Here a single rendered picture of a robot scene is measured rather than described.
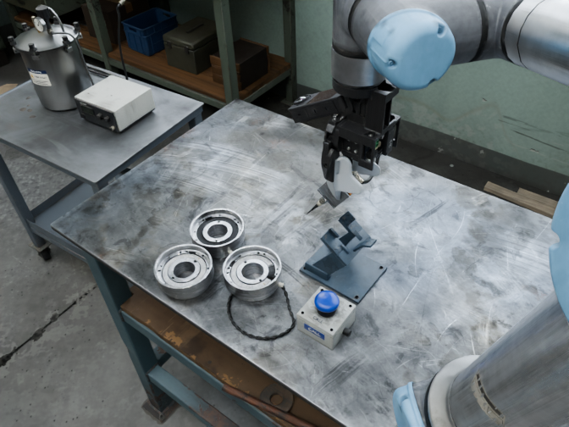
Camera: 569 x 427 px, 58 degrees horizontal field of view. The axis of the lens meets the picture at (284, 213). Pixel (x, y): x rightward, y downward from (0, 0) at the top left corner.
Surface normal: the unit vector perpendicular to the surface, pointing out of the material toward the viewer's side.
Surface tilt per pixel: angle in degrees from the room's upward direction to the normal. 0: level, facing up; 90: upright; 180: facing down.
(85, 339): 0
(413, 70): 90
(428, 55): 90
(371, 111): 90
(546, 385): 94
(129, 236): 0
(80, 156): 0
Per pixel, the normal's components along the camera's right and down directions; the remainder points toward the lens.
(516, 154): -0.60, 0.57
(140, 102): 0.84, 0.35
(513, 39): -0.97, 0.13
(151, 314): -0.04, -0.73
